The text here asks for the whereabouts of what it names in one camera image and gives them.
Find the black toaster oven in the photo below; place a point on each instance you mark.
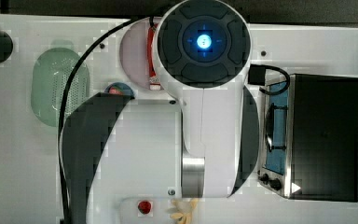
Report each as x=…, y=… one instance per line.
x=309, y=146

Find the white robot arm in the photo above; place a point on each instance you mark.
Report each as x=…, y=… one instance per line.
x=197, y=137

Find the blue bowl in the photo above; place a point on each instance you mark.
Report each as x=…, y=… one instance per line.
x=119, y=88

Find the red strawberry in bowl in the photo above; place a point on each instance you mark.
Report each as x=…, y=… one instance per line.
x=115, y=91

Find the grey round plate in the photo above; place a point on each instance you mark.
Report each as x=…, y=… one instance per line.
x=136, y=55

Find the peeled banana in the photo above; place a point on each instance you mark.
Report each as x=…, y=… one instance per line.
x=184, y=210

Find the small red strawberry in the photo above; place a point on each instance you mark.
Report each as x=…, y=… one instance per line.
x=144, y=207

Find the green perforated colander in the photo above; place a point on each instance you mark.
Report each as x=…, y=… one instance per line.
x=50, y=74

